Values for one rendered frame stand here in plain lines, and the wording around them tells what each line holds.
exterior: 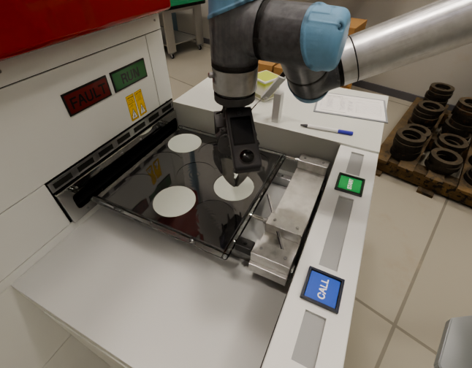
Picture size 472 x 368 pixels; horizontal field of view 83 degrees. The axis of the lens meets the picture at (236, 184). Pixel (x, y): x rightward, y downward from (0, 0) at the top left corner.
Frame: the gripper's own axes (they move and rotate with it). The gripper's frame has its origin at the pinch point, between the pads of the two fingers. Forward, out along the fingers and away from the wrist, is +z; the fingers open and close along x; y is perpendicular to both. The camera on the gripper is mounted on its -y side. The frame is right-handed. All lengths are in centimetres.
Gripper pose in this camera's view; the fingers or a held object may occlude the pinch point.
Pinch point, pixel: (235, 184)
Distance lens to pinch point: 57.9
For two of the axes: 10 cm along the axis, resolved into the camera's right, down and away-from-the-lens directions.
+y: -1.5, -6.8, 7.2
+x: -9.9, 1.0, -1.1
